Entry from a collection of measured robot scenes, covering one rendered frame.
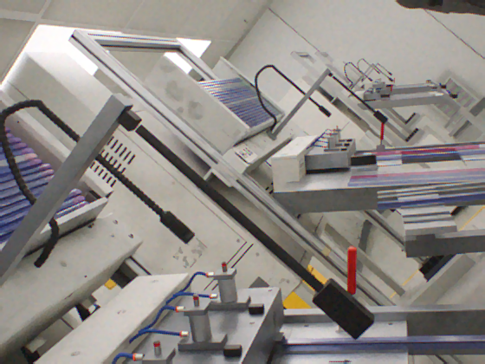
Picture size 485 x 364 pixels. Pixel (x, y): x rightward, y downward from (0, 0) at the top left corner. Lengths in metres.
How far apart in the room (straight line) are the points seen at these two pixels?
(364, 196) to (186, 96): 0.58
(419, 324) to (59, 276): 0.46
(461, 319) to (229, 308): 0.30
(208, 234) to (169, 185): 0.17
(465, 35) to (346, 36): 1.44
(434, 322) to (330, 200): 0.80
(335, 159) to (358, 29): 6.37
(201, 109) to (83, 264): 1.00
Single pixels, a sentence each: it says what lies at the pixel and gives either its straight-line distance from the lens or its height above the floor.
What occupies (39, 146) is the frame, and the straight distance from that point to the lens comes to 0.97.
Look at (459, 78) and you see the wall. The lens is 8.22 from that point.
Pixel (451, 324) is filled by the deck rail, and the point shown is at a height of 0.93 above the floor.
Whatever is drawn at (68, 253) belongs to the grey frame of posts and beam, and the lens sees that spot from 0.81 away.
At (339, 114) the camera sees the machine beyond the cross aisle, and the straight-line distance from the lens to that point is 5.13.
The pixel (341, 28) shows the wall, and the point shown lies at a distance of 8.22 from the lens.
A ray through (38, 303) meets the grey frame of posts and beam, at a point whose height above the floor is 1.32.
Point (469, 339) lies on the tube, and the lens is 0.76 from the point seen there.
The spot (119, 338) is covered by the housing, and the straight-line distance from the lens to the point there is 0.69.
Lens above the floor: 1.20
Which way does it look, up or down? 4 degrees up
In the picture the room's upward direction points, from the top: 49 degrees counter-clockwise
